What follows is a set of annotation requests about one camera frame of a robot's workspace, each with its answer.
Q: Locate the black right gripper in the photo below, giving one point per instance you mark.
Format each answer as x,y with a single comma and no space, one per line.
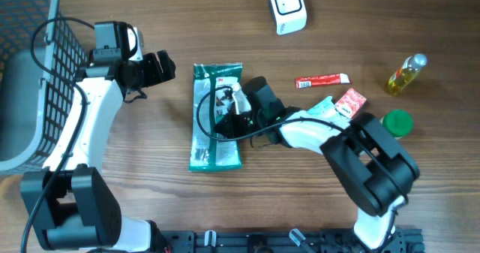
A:
236,120

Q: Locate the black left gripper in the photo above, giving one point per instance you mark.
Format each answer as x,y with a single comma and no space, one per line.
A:
154,61

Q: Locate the green 3M package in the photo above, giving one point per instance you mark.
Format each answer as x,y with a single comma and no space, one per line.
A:
209,107

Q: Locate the teal small packet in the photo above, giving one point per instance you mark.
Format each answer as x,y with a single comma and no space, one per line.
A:
325,110

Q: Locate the red Nescafe sachet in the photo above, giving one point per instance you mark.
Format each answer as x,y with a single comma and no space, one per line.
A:
324,80

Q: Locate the red tissue pack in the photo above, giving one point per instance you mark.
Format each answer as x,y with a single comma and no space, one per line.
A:
350,103

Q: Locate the green lid jar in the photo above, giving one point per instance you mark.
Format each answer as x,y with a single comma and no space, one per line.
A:
398,123

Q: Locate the yellow liquid bottle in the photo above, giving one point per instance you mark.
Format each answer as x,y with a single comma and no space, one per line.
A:
405,74

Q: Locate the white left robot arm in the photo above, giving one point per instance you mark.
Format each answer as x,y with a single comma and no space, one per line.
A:
69,204

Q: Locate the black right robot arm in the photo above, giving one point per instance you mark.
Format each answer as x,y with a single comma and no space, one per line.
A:
376,172

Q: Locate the white barcode scanner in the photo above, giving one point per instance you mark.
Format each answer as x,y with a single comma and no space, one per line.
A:
289,15

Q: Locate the grey mesh basket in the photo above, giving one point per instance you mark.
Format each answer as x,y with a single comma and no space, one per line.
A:
38,50

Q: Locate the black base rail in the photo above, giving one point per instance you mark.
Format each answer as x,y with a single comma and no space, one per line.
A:
329,240

